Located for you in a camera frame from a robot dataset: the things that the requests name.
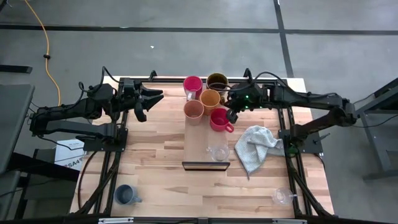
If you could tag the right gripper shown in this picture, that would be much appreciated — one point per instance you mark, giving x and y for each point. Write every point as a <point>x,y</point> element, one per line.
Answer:
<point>245,93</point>

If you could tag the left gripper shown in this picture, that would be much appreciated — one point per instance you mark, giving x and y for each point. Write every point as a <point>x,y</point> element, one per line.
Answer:
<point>130,93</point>

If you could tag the orange cup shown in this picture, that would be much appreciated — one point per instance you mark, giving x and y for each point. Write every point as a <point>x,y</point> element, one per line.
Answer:
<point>210,99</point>

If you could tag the brown mug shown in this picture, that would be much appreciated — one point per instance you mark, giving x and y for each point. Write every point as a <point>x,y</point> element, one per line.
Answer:
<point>217,79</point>

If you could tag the peach cup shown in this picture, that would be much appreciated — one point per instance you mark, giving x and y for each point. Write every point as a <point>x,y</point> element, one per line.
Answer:
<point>193,110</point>

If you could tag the red and white mug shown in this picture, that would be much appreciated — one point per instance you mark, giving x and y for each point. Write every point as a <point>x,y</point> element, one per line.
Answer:
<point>192,84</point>

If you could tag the clear plastic cup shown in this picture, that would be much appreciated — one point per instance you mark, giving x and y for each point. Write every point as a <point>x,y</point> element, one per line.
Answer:
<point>281,196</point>
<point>219,153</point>

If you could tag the blue-grey mug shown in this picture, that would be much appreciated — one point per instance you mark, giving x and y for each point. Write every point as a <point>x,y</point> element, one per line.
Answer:
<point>124,194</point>

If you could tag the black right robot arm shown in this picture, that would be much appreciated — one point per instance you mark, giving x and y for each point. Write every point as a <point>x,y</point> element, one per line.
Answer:
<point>311,99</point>

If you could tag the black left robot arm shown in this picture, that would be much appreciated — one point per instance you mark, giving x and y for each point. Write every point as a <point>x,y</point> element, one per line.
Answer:
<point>68,109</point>

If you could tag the grey waffle cloth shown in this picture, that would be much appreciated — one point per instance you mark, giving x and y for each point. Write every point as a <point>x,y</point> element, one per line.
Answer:
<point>255,143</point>

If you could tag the white printed cardboard box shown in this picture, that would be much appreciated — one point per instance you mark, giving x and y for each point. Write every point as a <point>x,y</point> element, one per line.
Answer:
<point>66,154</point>

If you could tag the black cart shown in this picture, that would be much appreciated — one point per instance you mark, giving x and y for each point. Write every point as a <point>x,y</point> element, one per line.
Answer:
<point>46,169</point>

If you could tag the black flat bar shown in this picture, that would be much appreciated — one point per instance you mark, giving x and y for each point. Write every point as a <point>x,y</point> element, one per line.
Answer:
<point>15,69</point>

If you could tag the grey table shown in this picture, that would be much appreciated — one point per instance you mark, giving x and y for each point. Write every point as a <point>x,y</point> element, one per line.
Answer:
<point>12,124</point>

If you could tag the black aluminium table frame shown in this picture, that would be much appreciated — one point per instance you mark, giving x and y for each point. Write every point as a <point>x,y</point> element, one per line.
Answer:
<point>171,80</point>

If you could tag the silver metal bracket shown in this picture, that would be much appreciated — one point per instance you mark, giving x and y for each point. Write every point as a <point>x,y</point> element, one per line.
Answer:
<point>115,220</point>
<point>289,221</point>

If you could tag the black frame desk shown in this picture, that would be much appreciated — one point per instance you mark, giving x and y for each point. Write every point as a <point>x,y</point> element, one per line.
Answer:
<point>382,93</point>

